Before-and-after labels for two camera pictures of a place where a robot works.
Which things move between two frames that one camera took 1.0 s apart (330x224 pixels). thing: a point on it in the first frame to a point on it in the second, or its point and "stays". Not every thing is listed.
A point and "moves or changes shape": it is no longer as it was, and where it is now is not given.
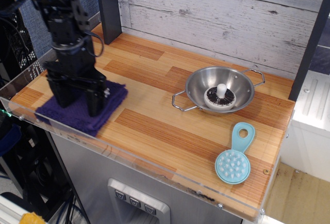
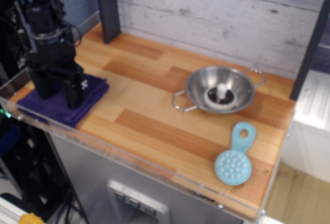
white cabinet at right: [307, 147] stays
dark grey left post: [110, 13] stays
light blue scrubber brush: [232, 166] stays
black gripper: [75, 65] to [58, 53]
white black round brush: [219, 98] stays
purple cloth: [76, 117] moves or changes shape
